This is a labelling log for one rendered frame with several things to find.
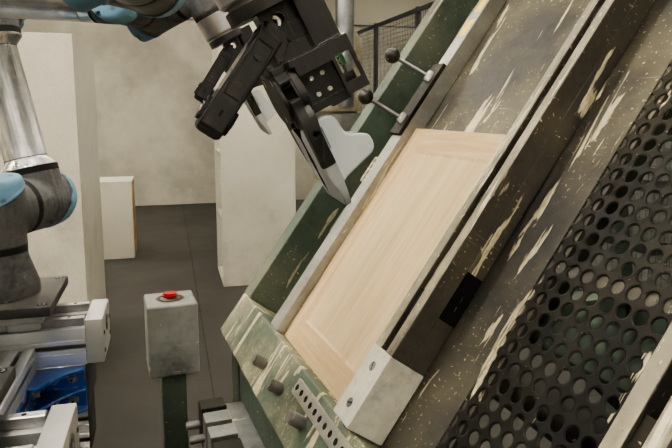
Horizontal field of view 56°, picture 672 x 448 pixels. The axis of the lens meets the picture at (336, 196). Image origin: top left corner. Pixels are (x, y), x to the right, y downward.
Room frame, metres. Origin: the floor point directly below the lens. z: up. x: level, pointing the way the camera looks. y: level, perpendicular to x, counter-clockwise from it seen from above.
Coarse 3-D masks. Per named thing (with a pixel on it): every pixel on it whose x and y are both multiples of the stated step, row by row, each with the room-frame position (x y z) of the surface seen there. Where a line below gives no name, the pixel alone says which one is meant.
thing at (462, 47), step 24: (480, 0) 1.58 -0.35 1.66; (504, 0) 1.55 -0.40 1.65; (480, 24) 1.53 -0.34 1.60; (456, 48) 1.52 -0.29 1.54; (456, 72) 1.51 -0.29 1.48; (432, 96) 1.49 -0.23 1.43; (384, 168) 1.45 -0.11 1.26; (360, 192) 1.45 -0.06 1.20; (336, 240) 1.40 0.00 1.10; (312, 264) 1.41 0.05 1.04; (312, 288) 1.38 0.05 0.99; (288, 312) 1.36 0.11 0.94
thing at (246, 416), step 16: (240, 368) 1.36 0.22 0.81; (240, 384) 1.36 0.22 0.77; (208, 400) 1.29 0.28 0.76; (240, 400) 1.37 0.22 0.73; (256, 400) 1.21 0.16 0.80; (208, 416) 1.22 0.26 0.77; (224, 416) 1.22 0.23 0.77; (240, 416) 1.27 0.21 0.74; (256, 416) 1.22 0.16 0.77; (208, 432) 1.16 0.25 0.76; (224, 432) 1.16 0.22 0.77; (240, 432) 1.20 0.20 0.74; (256, 432) 1.20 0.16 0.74; (272, 432) 1.09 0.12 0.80
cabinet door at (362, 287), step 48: (432, 144) 1.35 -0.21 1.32; (480, 144) 1.19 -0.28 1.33; (384, 192) 1.40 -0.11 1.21; (432, 192) 1.23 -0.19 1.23; (384, 240) 1.26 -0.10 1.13; (432, 240) 1.12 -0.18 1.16; (336, 288) 1.30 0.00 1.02; (384, 288) 1.15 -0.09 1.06; (288, 336) 1.33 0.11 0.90; (336, 336) 1.18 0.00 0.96; (336, 384) 1.07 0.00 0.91
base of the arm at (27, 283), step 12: (0, 252) 1.14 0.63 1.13; (12, 252) 1.16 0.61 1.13; (24, 252) 1.19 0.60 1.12; (0, 264) 1.14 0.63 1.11; (12, 264) 1.16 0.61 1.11; (24, 264) 1.18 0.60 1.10; (0, 276) 1.13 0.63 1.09; (12, 276) 1.15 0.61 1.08; (24, 276) 1.17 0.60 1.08; (36, 276) 1.20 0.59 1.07; (0, 288) 1.13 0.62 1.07; (12, 288) 1.14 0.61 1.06; (24, 288) 1.16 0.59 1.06; (36, 288) 1.19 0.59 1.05; (0, 300) 1.12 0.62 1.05; (12, 300) 1.14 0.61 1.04
